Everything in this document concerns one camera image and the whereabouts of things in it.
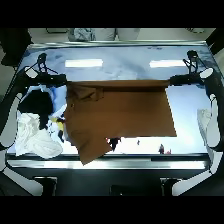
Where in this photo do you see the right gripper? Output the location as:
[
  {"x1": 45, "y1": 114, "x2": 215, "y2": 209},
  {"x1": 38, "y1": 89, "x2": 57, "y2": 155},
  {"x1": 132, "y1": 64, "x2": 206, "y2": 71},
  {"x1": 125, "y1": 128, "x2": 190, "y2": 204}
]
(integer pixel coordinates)
[{"x1": 169, "y1": 73, "x2": 201, "y2": 87}]

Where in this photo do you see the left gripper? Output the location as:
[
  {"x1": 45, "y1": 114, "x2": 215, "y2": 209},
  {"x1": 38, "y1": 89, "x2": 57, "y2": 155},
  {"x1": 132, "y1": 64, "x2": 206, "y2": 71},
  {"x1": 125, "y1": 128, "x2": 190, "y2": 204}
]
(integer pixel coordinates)
[{"x1": 42, "y1": 73, "x2": 69, "y2": 88}]

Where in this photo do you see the brown shirt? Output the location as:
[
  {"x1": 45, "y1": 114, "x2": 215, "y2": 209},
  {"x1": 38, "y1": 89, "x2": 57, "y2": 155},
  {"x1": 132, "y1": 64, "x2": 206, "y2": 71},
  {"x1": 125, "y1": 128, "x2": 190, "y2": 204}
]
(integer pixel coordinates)
[{"x1": 62, "y1": 79, "x2": 178, "y2": 166}]

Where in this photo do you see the black garment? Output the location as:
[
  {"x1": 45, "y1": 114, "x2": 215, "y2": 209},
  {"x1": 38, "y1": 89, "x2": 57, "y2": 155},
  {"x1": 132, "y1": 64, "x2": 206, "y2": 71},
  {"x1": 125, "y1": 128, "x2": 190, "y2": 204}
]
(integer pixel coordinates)
[{"x1": 17, "y1": 89, "x2": 55, "y2": 131}]

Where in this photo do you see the yellow garment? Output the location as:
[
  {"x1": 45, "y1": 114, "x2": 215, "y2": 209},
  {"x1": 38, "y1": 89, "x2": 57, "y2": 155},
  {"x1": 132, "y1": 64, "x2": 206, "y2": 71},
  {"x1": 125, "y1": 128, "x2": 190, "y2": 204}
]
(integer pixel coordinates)
[{"x1": 49, "y1": 115, "x2": 65, "y2": 132}]

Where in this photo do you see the white garment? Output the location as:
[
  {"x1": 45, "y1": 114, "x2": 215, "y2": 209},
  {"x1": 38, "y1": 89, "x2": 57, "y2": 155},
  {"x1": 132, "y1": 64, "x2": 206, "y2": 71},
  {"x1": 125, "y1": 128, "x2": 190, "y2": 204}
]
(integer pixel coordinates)
[
  {"x1": 14, "y1": 111, "x2": 64, "y2": 160},
  {"x1": 196, "y1": 107, "x2": 213, "y2": 138}
]

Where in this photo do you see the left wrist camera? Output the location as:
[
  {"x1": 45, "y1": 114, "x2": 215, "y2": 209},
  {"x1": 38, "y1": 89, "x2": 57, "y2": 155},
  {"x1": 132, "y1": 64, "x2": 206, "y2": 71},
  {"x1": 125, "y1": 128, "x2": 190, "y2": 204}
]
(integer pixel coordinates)
[{"x1": 33, "y1": 52, "x2": 58, "y2": 76}]

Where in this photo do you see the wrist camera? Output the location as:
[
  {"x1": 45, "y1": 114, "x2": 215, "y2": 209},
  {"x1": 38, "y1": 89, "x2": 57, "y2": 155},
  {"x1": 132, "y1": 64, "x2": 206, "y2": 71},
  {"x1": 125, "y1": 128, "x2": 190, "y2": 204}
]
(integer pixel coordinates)
[
  {"x1": 33, "y1": 52, "x2": 58, "y2": 76},
  {"x1": 182, "y1": 49, "x2": 203, "y2": 76}
]

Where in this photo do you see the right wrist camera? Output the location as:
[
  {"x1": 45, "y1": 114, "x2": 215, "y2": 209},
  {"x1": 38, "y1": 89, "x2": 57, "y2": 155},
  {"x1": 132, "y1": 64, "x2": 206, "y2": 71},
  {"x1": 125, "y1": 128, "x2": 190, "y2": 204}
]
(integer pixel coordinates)
[{"x1": 182, "y1": 49, "x2": 203, "y2": 76}]

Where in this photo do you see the silver frame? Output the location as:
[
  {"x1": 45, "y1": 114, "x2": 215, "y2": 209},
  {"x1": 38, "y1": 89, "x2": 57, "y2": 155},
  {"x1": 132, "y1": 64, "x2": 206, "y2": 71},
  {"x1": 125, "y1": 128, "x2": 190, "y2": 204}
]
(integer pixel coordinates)
[{"x1": 5, "y1": 39, "x2": 218, "y2": 197}]

